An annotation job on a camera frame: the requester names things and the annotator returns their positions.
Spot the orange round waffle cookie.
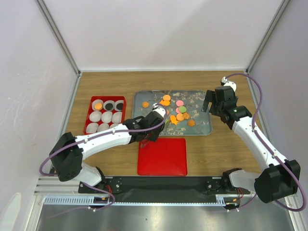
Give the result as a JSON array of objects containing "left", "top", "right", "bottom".
[{"left": 176, "top": 113, "right": 184, "bottom": 121}]

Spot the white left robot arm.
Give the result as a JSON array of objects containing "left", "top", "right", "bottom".
[{"left": 50, "top": 103, "right": 167, "bottom": 193}]

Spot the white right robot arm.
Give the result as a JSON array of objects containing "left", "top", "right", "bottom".
[{"left": 202, "top": 77, "right": 303, "bottom": 203}]

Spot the orange fish cookie top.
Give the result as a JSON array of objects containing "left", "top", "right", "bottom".
[{"left": 160, "top": 100, "right": 170, "bottom": 106}]

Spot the orange swirl cookie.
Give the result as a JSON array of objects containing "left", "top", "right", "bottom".
[{"left": 188, "top": 120, "right": 195, "bottom": 127}]

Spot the orange round cookie top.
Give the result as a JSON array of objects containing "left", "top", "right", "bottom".
[{"left": 163, "top": 95, "right": 171, "bottom": 101}]

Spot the orange flower cookie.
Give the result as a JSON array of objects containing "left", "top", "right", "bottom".
[{"left": 183, "top": 113, "right": 190, "bottom": 119}]

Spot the floral metal serving tray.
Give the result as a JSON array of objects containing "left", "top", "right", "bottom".
[{"left": 132, "top": 90, "right": 212, "bottom": 136}]

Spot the pink round cookie upper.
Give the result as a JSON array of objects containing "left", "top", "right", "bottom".
[{"left": 176, "top": 100, "right": 184, "bottom": 107}]

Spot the red box lid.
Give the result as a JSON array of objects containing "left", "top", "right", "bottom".
[{"left": 137, "top": 138, "right": 188, "bottom": 177}]

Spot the red cookie box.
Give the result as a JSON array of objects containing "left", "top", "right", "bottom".
[{"left": 83, "top": 96, "right": 127, "bottom": 135}]

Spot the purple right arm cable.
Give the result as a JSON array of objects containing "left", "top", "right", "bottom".
[{"left": 225, "top": 73, "right": 304, "bottom": 212}]

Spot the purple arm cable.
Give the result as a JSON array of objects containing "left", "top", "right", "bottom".
[
  {"left": 225, "top": 73, "right": 304, "bottom": 212},
  {"left": 39, "top": 103, "right": 169, "bottom": 212}
]

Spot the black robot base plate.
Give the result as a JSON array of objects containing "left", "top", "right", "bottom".
[{"left": 78, "top": 175, "right": 244, "bottom": 203}]

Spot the white cable duct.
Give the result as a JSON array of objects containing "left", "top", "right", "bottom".
[{"left": 44, "top": 195, "right": 236, "bottom": 206}]

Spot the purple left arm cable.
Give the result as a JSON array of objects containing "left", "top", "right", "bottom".
[{"left": 39, "top": 103, "right": 169, "bottom": 212}]

